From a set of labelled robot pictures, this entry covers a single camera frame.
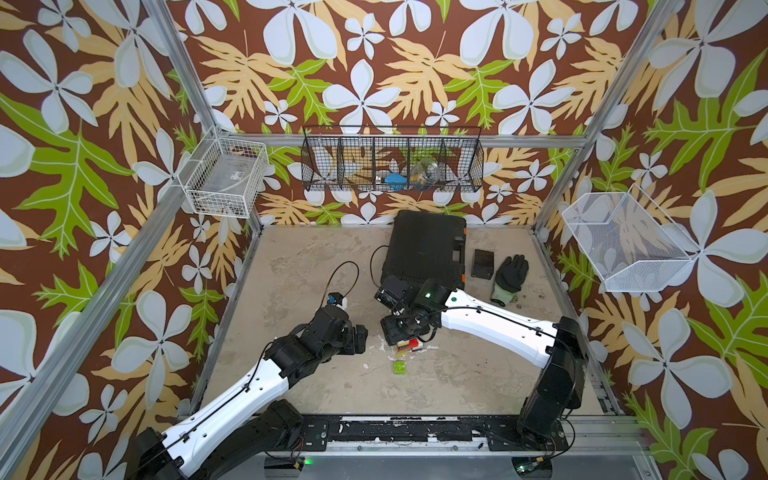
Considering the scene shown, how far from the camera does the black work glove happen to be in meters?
1.01

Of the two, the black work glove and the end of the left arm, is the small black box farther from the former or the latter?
the end of the left arm

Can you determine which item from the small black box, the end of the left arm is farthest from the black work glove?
the end of the left arm
